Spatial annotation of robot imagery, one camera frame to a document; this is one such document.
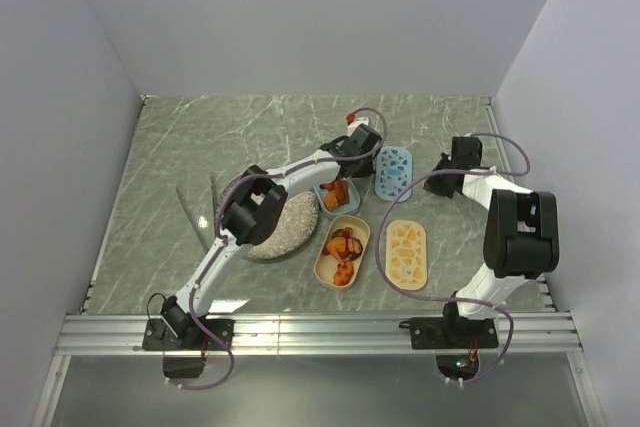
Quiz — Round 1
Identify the blue lunch box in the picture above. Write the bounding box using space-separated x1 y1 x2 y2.
313 179 361 219

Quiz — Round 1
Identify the blue patterned lid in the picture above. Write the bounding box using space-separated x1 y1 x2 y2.
374 146 413 202

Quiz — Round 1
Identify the aluminium frame rail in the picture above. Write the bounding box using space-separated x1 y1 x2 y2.
54 311 582 356

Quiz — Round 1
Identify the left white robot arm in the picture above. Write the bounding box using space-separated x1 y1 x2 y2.
160 125 387 349

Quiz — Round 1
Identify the beige lunch box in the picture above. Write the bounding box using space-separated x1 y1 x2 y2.
314 215 371 291

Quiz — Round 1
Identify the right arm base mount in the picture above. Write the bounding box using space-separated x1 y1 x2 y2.
398 317 499 382

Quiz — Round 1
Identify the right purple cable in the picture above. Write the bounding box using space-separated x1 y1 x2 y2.
373 132 532 386

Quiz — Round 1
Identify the orange fried cutlet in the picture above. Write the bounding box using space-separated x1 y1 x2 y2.
323 191 340 212

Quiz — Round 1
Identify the bacon piece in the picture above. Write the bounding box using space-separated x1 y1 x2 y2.
340 227 353 239
348 239 362 253

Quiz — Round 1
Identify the spotted orange food piece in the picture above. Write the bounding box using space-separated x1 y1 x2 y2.
333 261 354 287

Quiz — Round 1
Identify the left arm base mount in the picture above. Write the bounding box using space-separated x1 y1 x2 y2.
141 293 235 390

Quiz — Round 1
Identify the red-brown meat slab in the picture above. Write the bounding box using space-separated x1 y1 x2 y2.
334 179 350 205

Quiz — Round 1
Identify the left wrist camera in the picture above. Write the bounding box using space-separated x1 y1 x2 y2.
346 113 370 128

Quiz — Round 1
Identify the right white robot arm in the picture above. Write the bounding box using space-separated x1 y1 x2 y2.
424 135 560 347

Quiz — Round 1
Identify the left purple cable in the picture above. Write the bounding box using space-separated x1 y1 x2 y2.
167 106 391 391

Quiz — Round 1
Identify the beige patterned lid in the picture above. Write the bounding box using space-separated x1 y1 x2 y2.
385 220 428 291

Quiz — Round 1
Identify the speckled round plate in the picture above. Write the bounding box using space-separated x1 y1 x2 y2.
245 190 319 262

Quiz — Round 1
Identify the purple cable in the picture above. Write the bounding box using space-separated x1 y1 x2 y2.
373 132 532 386
167 106 391 391

